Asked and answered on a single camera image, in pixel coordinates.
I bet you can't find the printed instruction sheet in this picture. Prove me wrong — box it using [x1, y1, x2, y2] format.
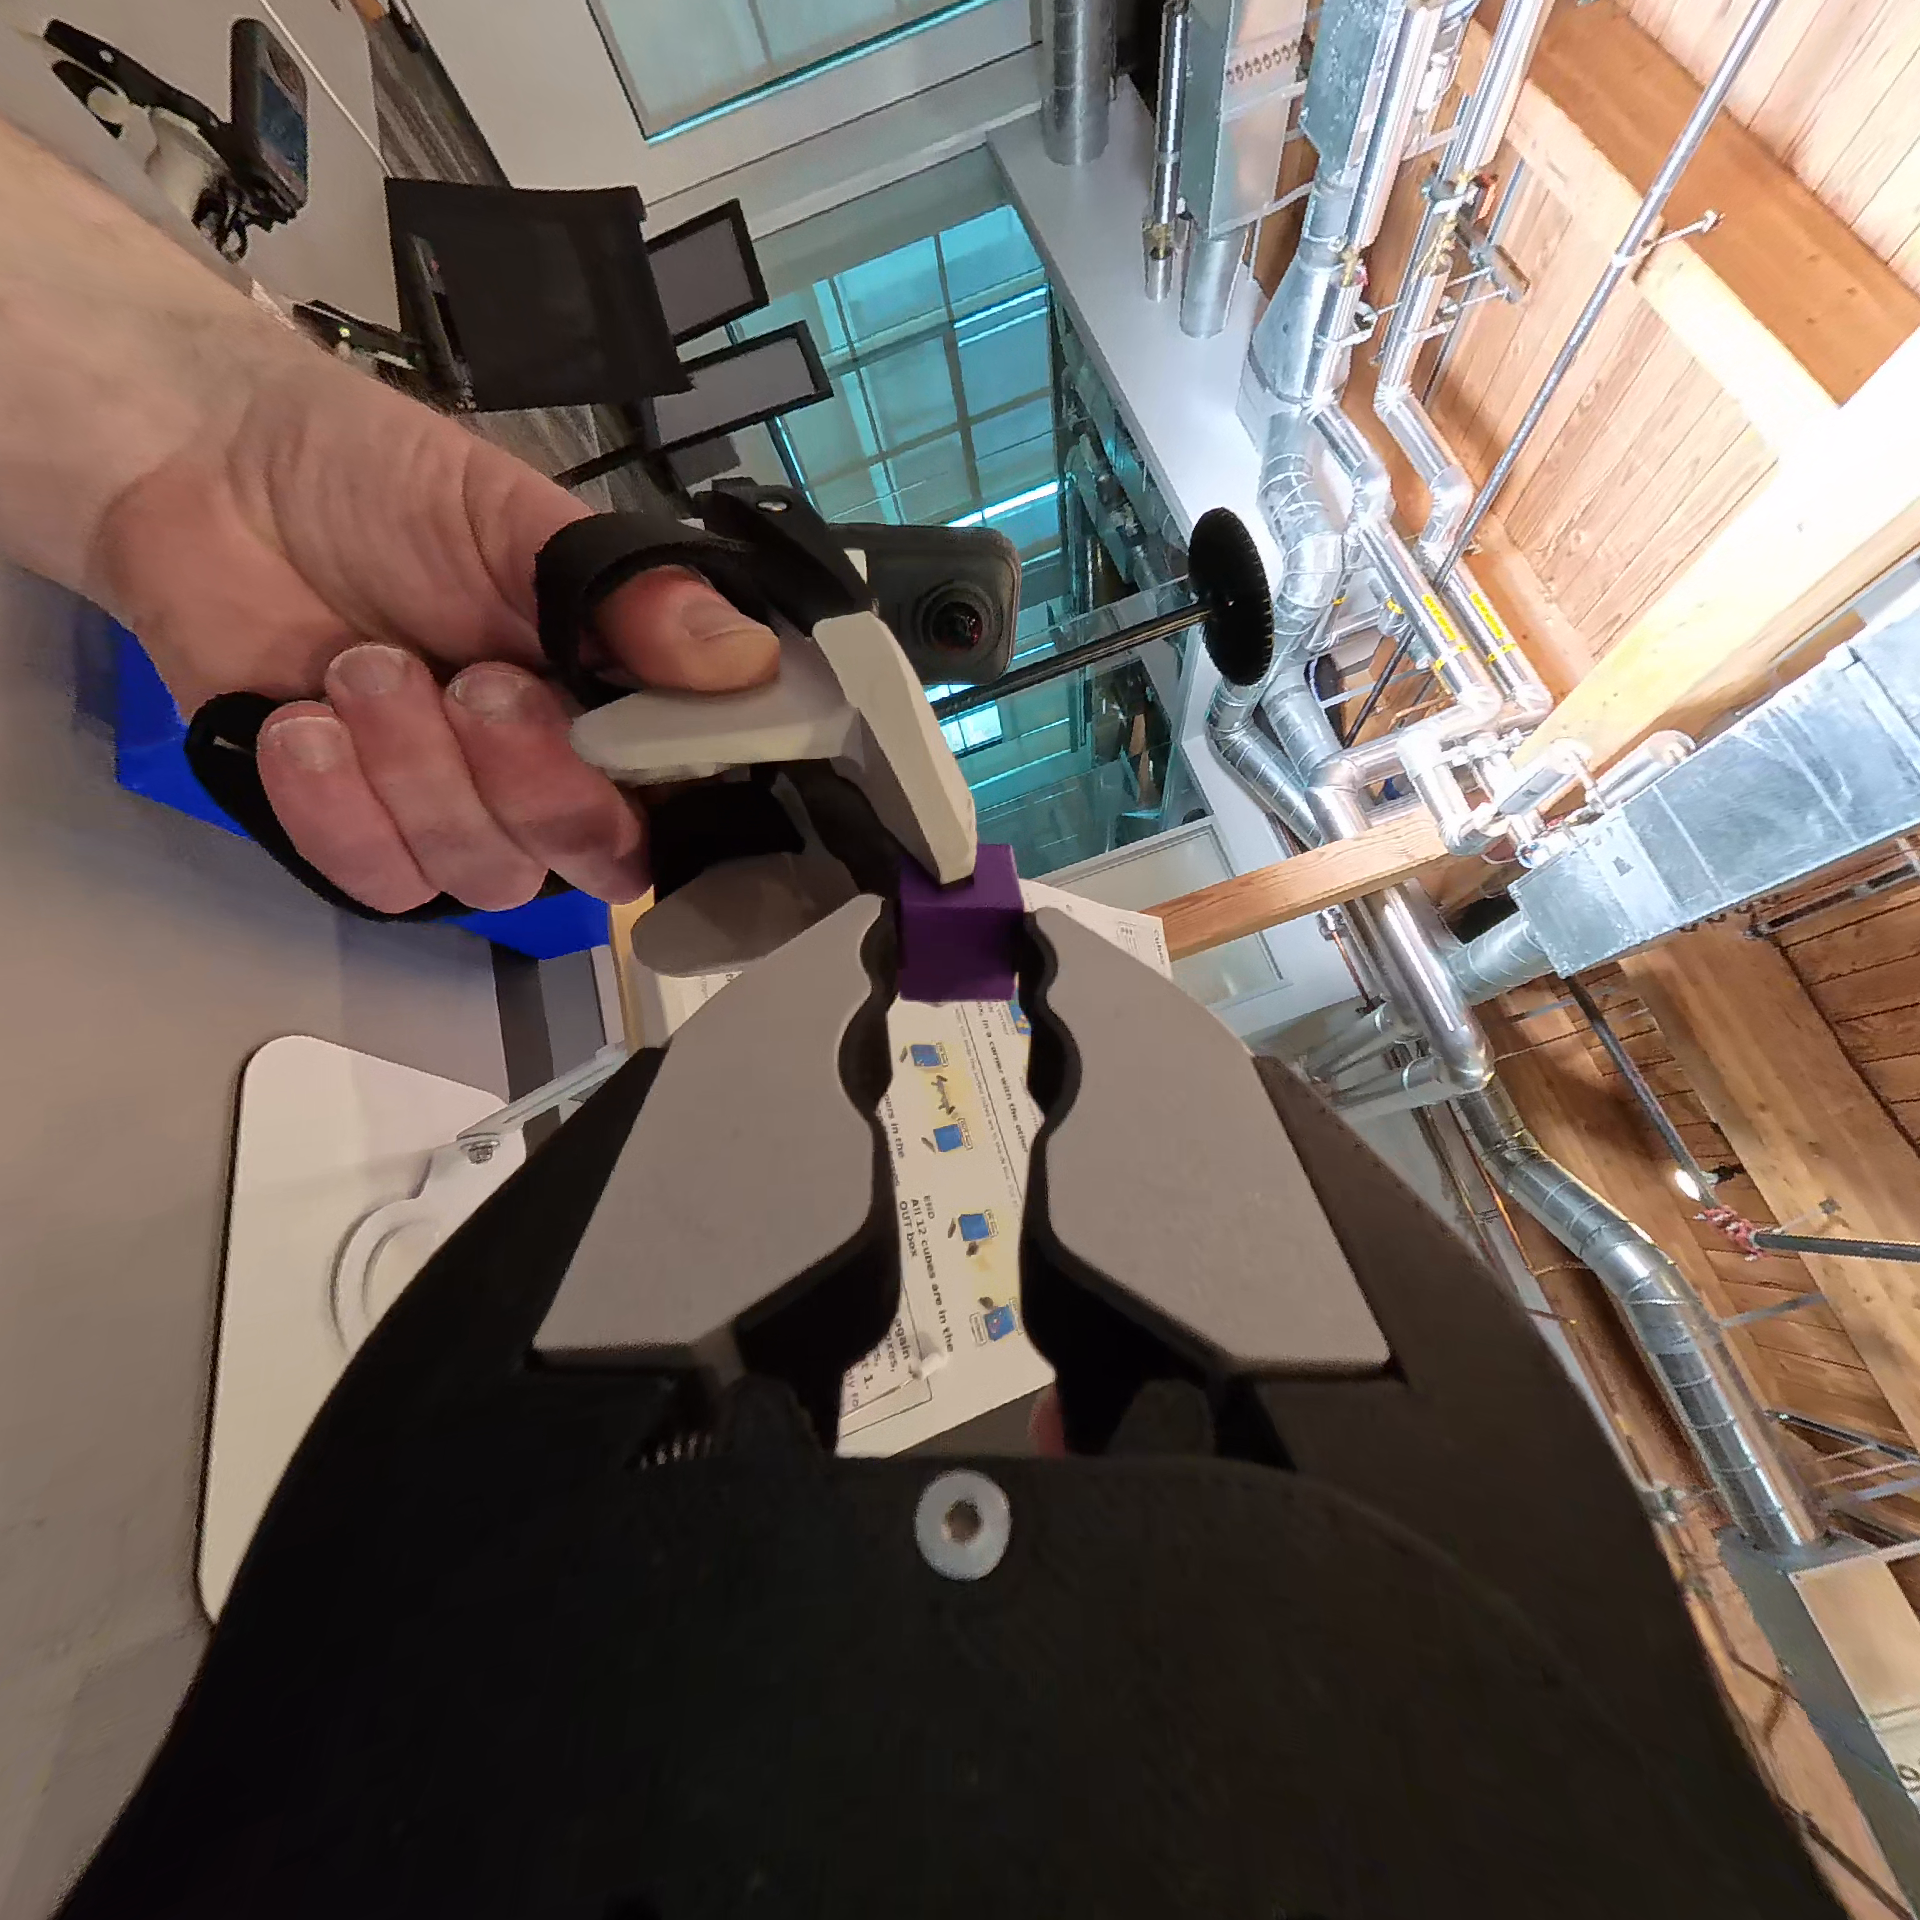
[832, 882, 1176, 1460]

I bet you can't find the silver ventilation duct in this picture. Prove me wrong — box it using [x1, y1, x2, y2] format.
[1439, 1079, 1824, 1562]

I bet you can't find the black office chair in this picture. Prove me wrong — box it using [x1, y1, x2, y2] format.
[641, 198, 768, 351]
[644, 321, 834, 453]
[380, 176, 696, 416]

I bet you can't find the black device on white stand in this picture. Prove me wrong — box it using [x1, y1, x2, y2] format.
[42, 15, 311, 260]

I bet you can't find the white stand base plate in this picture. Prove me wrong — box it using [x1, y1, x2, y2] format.
[194, 1032, 634, 1626]

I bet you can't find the purple cube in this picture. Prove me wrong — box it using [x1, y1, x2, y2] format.
[894, 843, 1027, 1004]

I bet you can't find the person's left hand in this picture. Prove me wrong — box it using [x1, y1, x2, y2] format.
[87, 353, 784, 918]

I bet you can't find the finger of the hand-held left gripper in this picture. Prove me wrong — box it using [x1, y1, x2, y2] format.
[626, 876, 887, 981]
[810, 608, 981, 890]

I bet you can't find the black toothed wheel on rod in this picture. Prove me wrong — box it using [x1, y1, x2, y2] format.
[926, 509, 1278, 706]

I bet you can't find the blue plastic bin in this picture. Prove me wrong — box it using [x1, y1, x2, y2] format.
[111, 613, 615, 964]

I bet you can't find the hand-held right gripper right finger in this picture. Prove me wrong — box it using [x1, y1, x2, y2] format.
[1020, 909, 1391, 1456]

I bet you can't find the person's left forearm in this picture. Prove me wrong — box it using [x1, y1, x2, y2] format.
[0, 118, 390, 611]

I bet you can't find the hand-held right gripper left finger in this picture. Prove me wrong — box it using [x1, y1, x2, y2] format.
[531, 894, 904, 1451]

